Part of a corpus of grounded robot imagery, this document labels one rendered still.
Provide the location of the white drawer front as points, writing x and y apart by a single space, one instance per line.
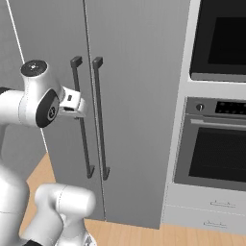
205 221
208 200

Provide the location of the black microwave oven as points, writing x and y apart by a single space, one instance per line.
221 38

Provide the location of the white tall cabinet frame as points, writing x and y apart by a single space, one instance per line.
182 89

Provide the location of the steel oven with black window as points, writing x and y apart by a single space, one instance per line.
213 144

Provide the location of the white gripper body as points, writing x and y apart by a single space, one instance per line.
81 107

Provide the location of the round steel oven knob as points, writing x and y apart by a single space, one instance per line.
199 106

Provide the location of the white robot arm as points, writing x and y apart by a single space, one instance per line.
19 109

